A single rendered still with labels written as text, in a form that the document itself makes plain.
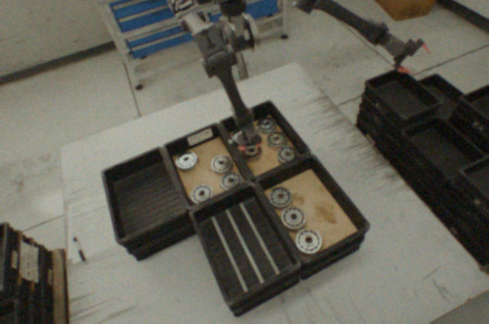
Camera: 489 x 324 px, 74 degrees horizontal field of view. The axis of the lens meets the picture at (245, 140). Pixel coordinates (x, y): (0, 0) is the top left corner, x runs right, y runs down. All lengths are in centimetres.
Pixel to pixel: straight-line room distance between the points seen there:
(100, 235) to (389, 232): 133
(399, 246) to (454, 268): 21
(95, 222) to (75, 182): 30
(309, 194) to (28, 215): 225
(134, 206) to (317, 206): 82
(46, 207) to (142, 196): 149
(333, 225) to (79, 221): 122
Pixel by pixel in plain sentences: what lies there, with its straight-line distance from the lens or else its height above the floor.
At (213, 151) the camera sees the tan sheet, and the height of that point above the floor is 83.
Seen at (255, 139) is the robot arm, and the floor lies 105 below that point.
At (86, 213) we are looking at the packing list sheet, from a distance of 186.
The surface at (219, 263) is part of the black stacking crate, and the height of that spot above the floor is 83.
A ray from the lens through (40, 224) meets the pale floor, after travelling 295.
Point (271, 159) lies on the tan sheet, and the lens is 157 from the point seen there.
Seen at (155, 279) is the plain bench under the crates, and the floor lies 70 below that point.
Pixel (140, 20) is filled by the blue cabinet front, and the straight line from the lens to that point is 317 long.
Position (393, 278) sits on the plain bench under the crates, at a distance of 153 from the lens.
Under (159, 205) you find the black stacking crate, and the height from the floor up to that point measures 83.
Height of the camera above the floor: 211
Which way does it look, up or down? 51 degrees down
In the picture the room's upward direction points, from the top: 9 degrees counter-clockwise
